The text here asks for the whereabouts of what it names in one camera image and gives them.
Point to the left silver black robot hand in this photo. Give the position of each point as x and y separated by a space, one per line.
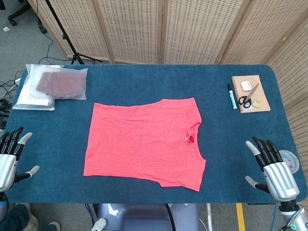
6 166

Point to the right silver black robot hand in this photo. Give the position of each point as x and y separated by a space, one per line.
279 178

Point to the coral red t-shirt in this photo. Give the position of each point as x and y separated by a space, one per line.
144 139

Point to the clear tub of coloured clips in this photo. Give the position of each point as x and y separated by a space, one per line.
292 160

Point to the person's leg and shoe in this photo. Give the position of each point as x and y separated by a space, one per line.
16 219

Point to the white plastic garment bag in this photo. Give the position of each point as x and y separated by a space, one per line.
26 101

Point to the gold binder clips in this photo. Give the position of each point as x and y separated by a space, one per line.
256 104

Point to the metal table leg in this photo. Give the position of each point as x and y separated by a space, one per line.
209 216

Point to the kraft spiral notebook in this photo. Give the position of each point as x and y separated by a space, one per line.
262 96

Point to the black green marker pen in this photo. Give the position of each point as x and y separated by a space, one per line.
232 96

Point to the white earbuds case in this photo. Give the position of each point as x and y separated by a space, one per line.
245 86

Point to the frosted bag with maroon garment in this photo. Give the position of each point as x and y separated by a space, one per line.
62 84

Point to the blue-grey robot torso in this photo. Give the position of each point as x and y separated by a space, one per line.
144 216

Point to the black tripod stand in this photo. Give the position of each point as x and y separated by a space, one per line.
66 38

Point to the black office chair base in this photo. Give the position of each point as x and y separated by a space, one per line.
14 18

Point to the blue carpet table cover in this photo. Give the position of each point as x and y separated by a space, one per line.
144 79

